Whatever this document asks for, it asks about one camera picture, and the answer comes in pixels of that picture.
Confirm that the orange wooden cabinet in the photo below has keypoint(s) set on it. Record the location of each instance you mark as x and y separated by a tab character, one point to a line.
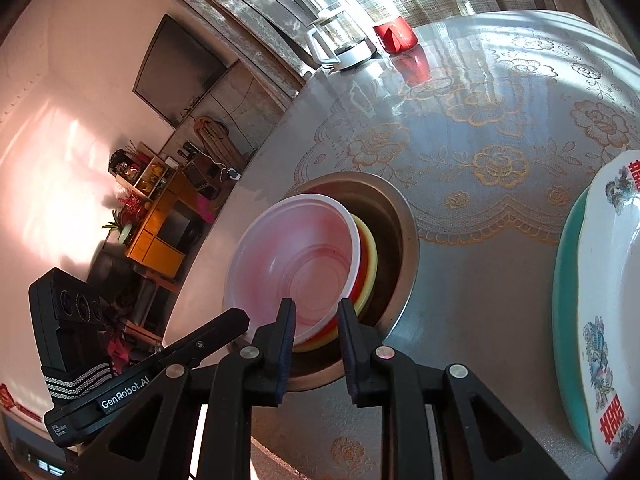
155	240

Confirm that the steel bowl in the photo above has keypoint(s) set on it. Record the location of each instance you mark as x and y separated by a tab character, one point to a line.
395	240

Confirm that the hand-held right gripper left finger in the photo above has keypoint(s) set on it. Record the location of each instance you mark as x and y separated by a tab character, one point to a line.
286	345

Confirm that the rattan chair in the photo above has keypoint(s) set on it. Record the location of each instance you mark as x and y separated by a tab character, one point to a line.
217	140

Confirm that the white glass kettle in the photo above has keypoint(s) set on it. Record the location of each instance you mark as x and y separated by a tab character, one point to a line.
350	52

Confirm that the large white plate red print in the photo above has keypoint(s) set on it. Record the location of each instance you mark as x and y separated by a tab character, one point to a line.
615	285

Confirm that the red plastic bowl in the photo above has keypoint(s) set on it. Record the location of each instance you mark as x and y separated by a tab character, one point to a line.
300	260

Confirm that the small wooden shelf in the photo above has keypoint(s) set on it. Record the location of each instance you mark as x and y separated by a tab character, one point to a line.
142	172

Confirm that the wall television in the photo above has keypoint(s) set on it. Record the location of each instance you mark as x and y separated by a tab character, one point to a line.
175	70

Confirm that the red cup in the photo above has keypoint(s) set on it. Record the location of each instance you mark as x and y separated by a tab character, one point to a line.
395	35

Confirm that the green potted plant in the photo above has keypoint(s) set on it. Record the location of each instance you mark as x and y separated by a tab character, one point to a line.
120	230

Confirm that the yellow plastic bowl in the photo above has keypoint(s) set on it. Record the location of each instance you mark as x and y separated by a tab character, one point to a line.
369	260

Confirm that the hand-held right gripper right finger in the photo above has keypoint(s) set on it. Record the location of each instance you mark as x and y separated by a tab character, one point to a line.
350	355

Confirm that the teal plate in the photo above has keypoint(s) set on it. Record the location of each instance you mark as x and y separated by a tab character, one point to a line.
565	310

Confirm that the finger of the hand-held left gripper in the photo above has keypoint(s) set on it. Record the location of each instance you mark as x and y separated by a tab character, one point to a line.
215	332

